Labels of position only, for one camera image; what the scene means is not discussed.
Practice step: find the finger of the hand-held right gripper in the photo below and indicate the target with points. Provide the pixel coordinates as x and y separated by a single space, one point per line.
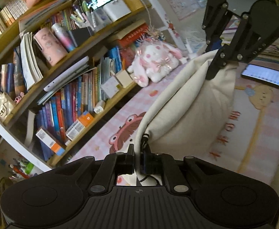
215 16
256 35

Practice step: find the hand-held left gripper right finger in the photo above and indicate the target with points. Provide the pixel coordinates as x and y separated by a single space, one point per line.
147 163

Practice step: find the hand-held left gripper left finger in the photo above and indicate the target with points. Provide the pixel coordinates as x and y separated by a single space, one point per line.
129 162

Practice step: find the cream t-shirt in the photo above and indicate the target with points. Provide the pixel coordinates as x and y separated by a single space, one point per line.
189 105

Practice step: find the black smartphone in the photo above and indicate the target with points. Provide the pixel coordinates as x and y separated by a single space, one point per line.
266 76

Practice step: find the flat orange white box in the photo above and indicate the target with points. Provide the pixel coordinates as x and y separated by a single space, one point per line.
79 126

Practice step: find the white charger block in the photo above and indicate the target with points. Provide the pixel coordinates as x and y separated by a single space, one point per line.
99 107

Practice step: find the pink white plush bunny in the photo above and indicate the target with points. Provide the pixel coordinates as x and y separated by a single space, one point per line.
153 59

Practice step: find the clear box with white card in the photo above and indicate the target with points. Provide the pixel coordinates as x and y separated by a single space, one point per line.
109 87

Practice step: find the tall orange white box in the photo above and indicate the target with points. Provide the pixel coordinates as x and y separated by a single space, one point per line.
50 142

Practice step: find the row of colourful books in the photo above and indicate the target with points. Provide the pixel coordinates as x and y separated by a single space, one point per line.
65 109

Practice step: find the beige pen holder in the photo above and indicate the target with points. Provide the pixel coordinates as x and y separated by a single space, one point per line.
124 78

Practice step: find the white jar with green lid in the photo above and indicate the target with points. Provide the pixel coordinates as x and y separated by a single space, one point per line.
30 169

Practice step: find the pink checked desk mat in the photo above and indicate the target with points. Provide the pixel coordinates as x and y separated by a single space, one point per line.
249 136

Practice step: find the white tablet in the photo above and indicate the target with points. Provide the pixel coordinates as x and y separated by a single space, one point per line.
65 75

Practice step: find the cluster of pens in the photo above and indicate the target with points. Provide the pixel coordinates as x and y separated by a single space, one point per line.
20 169

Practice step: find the cluster of pastel markers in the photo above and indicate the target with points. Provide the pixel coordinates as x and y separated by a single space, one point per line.
82 16

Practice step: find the black square holder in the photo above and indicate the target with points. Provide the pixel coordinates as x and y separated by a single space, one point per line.
81 35

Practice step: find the pink patterned cup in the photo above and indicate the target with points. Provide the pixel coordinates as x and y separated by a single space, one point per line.
50 46

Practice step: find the stack of white magazines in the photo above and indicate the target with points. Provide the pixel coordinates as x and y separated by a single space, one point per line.
29 62

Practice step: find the pastel gradient bottle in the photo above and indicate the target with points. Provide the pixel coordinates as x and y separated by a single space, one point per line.
63 37

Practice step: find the row of yellow books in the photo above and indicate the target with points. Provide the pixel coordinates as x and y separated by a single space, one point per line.
8 12

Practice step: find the wooden bookshelf with white frame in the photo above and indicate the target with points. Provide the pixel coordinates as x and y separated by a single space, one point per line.
8 133

